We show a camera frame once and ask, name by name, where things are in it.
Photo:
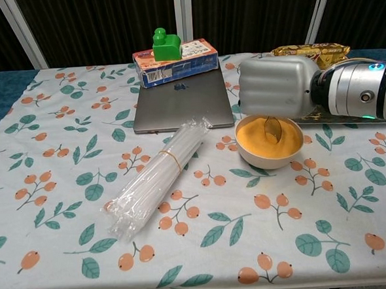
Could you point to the floral printed tablecloth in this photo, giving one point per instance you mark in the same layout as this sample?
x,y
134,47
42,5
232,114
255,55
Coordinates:
x,y
82,164

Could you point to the orange and blue carton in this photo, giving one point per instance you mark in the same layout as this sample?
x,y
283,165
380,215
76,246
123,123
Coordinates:
x,y
188,67

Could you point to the tan rubber band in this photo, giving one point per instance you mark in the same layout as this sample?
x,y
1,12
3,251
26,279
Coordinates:
x,y
172,155

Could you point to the bundle of clear wrapped straws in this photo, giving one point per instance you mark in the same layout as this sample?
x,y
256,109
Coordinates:
x,y
149,183

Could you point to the green toy building block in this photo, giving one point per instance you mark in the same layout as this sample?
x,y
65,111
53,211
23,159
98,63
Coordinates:
x,y
167,49

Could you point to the gold snack packet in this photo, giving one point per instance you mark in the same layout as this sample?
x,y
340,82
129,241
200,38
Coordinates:
x,y
331,52

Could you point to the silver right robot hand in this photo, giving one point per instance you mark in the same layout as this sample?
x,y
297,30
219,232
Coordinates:
x,y
274,87

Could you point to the beige round bowl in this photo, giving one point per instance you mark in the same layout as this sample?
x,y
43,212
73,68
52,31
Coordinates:
x,y
269,163

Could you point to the grey closed laptop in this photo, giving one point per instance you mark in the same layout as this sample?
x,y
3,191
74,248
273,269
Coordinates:
x,y
177,109

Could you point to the rectangular stainless steel tray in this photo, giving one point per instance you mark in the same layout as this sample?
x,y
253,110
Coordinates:
x,y
326,120

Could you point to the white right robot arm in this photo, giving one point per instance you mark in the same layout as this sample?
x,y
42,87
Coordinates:
x,y
356,88

